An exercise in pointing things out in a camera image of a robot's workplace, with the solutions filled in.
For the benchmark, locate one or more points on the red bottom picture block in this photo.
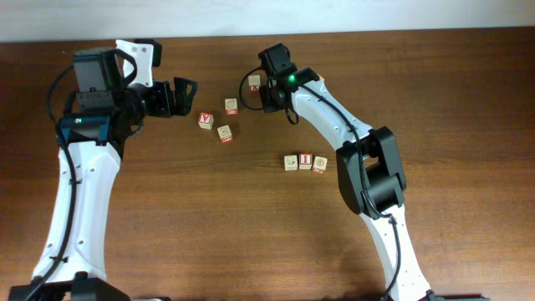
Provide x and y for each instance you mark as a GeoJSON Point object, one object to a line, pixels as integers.
{"type": "Point", "coordinates": [319, 164]}

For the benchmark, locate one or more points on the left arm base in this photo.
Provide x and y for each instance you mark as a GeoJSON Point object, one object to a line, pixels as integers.
{"type": "Point", "coordinates": [81, 289]}

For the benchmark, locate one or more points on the butterfly picture block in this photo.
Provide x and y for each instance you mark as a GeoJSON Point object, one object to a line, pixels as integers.
{"type": "Point", "coordinates": [225, 133]}

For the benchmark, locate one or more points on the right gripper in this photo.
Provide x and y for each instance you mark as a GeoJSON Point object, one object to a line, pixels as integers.
{"type": "Point", "coordinates": [266, 101]}

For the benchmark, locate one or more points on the top red X block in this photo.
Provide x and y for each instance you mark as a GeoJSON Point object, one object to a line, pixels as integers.
{"type": "Point", "coordinates": [254, 83]}

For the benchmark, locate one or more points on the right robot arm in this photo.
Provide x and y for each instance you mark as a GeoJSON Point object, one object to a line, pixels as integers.
{"type": "Point", "coordinates": [370, 175]}

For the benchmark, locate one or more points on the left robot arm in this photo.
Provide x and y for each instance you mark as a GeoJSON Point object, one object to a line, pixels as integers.
{"type": "Point", "coordinates": [116, 91]}

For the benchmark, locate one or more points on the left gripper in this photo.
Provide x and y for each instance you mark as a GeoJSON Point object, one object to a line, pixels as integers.
{"type": "Point", "coordinates": [167, 108]}

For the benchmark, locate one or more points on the snail picture block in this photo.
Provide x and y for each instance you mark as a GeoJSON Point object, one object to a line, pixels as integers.
{"type": "Point", "coordinates": [231, 107]}

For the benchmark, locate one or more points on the red letter I block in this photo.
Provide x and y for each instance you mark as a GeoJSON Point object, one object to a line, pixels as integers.
{"type": "Point", "coordinates": [305, 161]}

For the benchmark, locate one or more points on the red letter A block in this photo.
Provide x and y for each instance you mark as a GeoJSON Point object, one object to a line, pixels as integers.
{"type": "Point", "coordinates": [206, 120]}

